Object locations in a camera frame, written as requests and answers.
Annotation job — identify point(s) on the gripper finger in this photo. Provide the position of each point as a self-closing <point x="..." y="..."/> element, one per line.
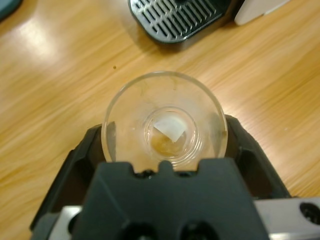
<point x="252" y="165"/>
<point x="67" y="180"/>

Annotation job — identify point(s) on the clear glass cup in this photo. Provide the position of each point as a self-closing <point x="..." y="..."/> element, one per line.
<point x="130" y="105"/>

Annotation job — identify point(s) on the white capsule coffee machine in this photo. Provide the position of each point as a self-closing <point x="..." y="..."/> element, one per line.
<point x="260" y="10"/>

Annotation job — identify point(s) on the coffee machine drip tray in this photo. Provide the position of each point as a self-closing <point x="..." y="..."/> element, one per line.
<point x="175" y="22"/>

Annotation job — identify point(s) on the small white sticker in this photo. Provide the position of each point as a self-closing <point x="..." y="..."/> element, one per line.
<point x="170" y="128"/>

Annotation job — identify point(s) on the teal plastic tray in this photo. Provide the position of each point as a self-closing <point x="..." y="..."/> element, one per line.
<point x="7" y="7"/>

